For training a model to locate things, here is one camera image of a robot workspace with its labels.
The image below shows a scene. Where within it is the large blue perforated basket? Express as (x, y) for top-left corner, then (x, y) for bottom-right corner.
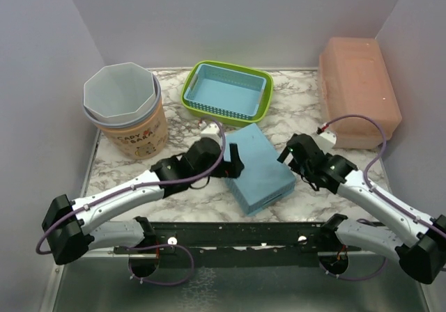
(224, 124), (296, 216)

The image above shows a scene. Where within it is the pink translucent lidded box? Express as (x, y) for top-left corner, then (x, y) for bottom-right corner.
(317, 37), (402, 140)

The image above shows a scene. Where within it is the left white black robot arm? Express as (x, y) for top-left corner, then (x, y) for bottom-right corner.
(41, 137), (245, 265)

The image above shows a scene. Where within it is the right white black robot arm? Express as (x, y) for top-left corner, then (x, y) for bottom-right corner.
(277, 131), (445, 284)

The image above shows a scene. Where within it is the green plastic tray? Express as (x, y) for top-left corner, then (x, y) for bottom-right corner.
(180, 61), (274, 127)

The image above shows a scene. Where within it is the small blue perforated basket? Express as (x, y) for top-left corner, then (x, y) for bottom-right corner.
(183, 63), (267, 120)

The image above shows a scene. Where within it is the orange capybara bucket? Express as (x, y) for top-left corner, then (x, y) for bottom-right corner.
(84, 75), (168, 160)

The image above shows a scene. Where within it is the white octagonal inner bin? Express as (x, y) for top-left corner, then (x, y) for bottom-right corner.
(83, 62), (156, 124)

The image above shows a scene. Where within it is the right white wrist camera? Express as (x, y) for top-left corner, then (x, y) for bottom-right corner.
(314, 125), (337, 152)

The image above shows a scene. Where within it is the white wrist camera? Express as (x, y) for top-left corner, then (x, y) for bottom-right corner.
(199, 121), (221, 143)
(314, 125), (337, 152)

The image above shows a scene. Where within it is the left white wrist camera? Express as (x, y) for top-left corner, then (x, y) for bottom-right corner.
(199, 121), (221, 143)

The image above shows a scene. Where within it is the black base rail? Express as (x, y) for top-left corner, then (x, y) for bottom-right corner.
(114, 219), (343, 269)

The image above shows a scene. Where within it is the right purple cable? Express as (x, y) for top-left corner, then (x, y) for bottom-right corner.
(316, 114), (436, 282)

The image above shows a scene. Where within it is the purple cable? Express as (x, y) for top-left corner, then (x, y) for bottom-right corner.
(35, 116), (226, 286)
(316, 114), (436, 282)

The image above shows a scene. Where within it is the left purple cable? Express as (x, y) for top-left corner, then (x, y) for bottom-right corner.
(35, 116), (226, 286)

